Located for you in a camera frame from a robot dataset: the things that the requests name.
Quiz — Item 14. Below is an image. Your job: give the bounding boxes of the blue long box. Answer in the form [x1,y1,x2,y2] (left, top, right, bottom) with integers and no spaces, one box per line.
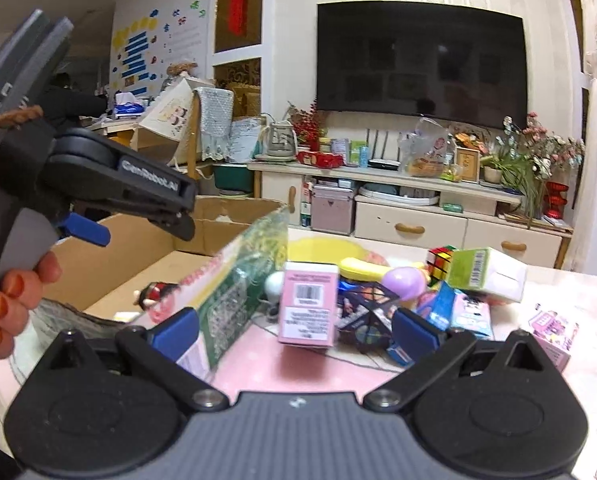
[417,282,456,330]

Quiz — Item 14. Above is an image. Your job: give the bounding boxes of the light blue cartoon box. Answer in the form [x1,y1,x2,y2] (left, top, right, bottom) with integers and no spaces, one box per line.
[449,290,494,340]

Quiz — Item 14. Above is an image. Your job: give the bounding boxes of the red black doll figure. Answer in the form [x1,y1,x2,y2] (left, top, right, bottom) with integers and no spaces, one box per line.
[134,282,178,311]

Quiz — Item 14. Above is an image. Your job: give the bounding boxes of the yellow purple toy microphone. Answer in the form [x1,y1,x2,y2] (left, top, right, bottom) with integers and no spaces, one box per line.
[339,257,429,301]

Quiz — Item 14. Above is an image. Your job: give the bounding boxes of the dark folding cube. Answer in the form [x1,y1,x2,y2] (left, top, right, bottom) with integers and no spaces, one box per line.
[335,282,399,353]

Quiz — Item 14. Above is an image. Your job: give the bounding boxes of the green white box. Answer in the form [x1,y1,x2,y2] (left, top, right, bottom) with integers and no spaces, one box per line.
[446,247,527,302]

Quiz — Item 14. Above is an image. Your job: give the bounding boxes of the pink barcode box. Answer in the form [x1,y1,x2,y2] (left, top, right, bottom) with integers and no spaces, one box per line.
[278,261,340,349]

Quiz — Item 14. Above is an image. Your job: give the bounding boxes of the left hand painted nails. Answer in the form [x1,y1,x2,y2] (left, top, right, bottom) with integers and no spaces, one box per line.
[0,252,62,360]

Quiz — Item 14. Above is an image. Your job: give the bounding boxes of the seated person in black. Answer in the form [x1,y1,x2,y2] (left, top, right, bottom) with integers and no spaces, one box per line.
[38,73,108,132]

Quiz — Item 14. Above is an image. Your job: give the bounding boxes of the large cardboard box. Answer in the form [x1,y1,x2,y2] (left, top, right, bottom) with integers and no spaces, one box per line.
[9,196,289,384]

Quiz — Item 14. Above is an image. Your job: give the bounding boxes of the rubiks cube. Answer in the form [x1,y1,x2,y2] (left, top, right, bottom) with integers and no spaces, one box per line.
[425,245,456,286]

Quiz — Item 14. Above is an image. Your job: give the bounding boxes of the pink purple toy box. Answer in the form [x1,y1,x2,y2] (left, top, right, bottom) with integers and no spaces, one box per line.
[522,310,579,373]

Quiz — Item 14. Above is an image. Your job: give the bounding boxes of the paper tote bag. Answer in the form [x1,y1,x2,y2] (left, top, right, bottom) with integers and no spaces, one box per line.
[138,76,215,143]

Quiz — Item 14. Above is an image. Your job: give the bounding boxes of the white egg toy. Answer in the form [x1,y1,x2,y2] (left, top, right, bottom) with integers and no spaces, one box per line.
[264,271,284,304]

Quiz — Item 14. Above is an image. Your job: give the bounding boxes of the cream tv cabinet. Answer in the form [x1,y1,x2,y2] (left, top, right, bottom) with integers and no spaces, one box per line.
[248,162,573,269]

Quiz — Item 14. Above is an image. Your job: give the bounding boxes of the wooden chair with cloth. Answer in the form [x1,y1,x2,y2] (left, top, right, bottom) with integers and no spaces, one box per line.
[174,87,233,180]

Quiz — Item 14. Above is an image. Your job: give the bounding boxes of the pink storage case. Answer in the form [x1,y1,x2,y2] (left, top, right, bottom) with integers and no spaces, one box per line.
[312,184,355,235]

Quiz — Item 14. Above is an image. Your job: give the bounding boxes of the plastic snack bag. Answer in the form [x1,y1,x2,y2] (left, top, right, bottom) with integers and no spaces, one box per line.
[399,117,455,179]

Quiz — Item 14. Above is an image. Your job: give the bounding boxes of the potted flower plant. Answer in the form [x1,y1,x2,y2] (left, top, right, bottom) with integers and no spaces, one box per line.
[481,113,585,219]

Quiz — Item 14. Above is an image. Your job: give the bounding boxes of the red snack box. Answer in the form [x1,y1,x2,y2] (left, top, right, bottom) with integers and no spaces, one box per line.
[296,151,344,169]

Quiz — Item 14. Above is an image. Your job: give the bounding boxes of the red berry bouquet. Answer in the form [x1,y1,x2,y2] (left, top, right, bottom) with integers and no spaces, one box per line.
[286,100,328,152]

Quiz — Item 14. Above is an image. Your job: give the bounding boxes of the black television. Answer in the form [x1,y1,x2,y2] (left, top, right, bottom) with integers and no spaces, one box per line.
[316,1,529,128]

